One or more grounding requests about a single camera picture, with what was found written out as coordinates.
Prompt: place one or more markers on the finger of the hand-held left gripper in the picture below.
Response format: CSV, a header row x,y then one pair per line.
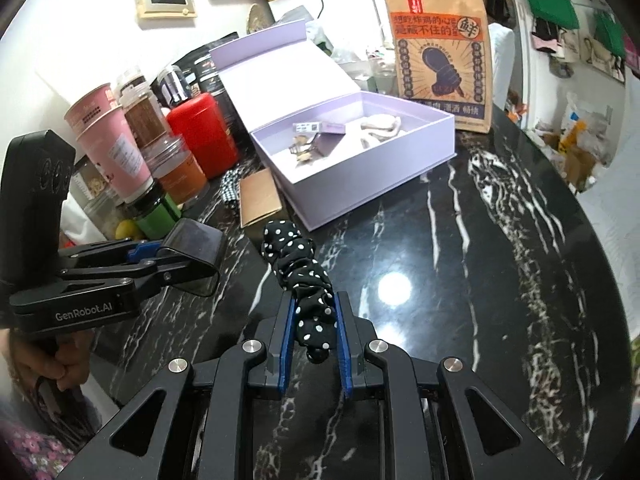
x,y
170,275
142,252

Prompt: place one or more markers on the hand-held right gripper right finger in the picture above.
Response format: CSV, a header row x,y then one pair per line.
x,y
345,350

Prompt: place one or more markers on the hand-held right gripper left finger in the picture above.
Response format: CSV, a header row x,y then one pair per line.
x,y
286,345

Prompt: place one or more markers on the black translucent hair claw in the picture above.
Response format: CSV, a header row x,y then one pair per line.
x,y
192,240

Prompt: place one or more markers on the black polka dot scrunchie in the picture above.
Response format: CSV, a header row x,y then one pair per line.
x,y
300,280

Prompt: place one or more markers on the black white gingham scrunchie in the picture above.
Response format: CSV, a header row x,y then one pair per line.
x,y
231,185

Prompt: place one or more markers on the gold rectangular box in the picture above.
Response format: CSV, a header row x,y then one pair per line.
x,y
260,197

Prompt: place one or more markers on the lavender gift box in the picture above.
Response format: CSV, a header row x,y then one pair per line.
x,y
350,180

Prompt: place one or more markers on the gold flower hair claw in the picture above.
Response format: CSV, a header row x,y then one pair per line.
x,y
302,152

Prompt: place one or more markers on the small lavender box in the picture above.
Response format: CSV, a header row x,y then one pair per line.
x,y
327,142

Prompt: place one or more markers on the pearl wavy hair claw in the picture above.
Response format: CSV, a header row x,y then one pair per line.
x,y
380,127

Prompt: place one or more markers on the person's left hand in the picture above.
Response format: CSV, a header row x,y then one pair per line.
x,y
65,360

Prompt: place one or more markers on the small yellow fruit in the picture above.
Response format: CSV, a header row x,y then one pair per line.
x,y
127,230

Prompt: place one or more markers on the green jar black lid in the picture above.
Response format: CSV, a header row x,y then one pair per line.
x,y
160,220

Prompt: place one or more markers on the glass jar of oats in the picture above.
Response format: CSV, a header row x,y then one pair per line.
x,y
92,185

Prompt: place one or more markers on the clear jar amber contents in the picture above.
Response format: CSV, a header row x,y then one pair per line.
x,y
180,175

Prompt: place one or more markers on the pink paper cup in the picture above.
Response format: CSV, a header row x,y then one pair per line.
x,y
90,102
117,160

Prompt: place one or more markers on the red tin canister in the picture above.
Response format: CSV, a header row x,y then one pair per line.
x,y
200,135

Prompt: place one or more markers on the brown spice jar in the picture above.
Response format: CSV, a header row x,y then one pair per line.
x,y
145,120

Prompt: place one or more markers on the spice jar dark label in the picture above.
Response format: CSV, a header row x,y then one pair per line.
x,y
131,80

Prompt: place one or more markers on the dark tin purple label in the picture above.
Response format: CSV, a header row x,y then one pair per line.
x,y
172,85

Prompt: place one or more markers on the black snack bag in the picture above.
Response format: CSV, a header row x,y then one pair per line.
x,y
210,67

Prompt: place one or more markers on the person's floral clothing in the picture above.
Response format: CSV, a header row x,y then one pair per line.
x,y
25,450

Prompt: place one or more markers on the woven straw fan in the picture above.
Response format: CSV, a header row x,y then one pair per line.
x,y
259,20

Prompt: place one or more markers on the cardboard box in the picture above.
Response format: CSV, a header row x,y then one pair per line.
x,y
575,165

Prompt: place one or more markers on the printed brown paper bag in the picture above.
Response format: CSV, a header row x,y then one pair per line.
x,y
440,35

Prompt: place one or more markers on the cream tote bag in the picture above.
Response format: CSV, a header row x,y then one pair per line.
x,y
590,55

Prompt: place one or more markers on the green tote bag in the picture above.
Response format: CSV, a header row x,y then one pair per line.
x,y
550,5
610,35

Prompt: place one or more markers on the cream wall thermostat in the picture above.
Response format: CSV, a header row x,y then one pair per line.
x,y
145,7

